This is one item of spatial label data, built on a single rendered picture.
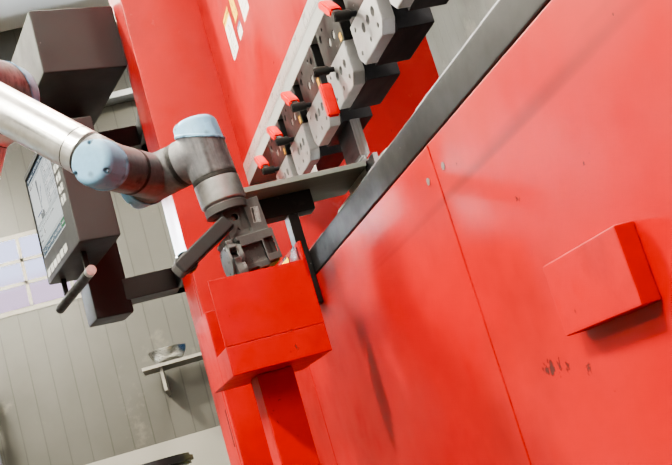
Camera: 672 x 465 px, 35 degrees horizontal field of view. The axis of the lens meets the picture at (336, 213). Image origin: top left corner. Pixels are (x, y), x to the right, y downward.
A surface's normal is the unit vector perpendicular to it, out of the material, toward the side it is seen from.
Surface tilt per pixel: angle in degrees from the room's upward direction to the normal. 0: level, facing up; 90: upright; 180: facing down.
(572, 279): 90
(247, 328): 90
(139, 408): 90
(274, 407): 90
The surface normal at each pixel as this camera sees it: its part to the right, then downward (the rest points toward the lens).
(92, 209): 0.41, -0.32
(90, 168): -0.39, -0.09
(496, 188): -0.94, 0.22
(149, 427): 0.10, -0.26
